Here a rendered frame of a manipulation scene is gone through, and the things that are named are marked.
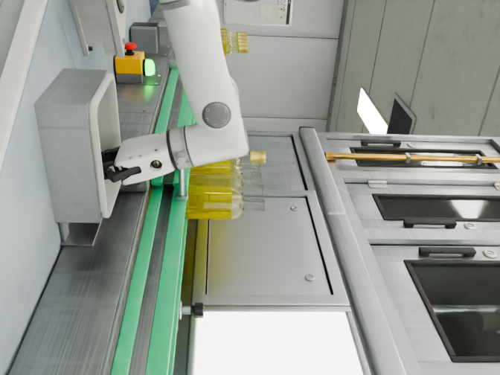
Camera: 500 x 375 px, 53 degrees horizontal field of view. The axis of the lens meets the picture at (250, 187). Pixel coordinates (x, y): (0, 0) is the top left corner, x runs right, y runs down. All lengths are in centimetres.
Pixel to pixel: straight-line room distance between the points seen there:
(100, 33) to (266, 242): 61
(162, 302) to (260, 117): 678
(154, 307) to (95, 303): 9
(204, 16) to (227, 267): 60
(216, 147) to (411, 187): 94
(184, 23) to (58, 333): 50
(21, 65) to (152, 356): 47
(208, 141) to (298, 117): 675
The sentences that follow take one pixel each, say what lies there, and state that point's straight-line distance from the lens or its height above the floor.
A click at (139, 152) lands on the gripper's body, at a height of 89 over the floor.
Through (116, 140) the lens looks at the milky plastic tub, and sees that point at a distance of 102.
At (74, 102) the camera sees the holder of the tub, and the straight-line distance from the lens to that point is 83.
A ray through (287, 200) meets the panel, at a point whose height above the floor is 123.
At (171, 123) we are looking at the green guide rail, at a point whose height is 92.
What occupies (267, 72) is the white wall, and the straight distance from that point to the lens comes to 731.
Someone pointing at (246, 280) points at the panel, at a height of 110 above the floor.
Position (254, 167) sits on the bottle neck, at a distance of 131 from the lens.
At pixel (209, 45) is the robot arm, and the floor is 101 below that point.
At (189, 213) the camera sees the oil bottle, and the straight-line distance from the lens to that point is 116.
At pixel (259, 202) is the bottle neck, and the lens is 116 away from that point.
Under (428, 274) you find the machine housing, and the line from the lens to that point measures 135.
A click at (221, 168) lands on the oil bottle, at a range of 125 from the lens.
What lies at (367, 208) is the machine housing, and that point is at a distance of 153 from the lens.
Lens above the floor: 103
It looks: 4 degrees up
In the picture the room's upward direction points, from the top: 91 degrees clockwise
